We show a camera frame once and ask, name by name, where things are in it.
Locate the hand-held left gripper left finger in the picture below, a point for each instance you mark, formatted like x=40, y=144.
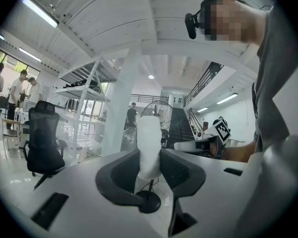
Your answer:
x=106, y=182

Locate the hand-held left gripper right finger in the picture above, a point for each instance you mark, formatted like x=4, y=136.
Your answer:
x=191, y=177

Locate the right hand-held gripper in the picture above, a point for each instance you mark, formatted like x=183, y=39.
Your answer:
x=222, y=131

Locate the white cloth roll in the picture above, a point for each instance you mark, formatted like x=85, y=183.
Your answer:
x=149, y=145

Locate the person's right forearm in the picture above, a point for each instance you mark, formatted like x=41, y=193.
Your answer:
x=238, y=152

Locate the person's right hand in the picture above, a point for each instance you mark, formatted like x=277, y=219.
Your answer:
x=213, y=149

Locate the long ceiling light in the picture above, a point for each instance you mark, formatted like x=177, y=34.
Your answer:
x=227, y=98
x=29, y=54
x=39, y=11

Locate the black staircase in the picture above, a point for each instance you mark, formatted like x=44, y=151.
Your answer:
x=182, y=125

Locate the black stair railing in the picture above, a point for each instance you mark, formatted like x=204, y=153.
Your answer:
x=203, y=80

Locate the black floor fan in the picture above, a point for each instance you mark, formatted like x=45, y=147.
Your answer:
x=167, y=118

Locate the person's grey shirt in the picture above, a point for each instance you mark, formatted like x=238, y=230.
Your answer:
x=275, y=83

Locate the black mesh office chair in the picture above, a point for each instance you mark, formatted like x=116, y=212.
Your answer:
x=43, y=137

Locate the white wrapped pillar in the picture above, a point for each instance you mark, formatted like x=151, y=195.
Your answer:
x=119, y=103

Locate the black balcony railing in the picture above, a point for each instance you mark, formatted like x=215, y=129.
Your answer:
x=149, y=98

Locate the black hanging garments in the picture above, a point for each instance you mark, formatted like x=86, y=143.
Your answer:
x=72, y=104

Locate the round ceiling light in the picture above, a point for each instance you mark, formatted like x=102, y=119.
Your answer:
x=151, y=77

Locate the white metal shelf rack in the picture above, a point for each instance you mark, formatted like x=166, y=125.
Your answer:
x=84, y=90

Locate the black equipment pile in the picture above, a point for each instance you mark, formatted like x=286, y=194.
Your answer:
x=75, y=84

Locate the wooden chair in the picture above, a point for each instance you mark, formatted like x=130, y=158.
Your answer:
x=11, y=133

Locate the person's head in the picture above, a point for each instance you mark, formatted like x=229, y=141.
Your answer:
x=248, y=21

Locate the black head camera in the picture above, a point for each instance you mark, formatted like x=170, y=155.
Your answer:
x=191, y=25

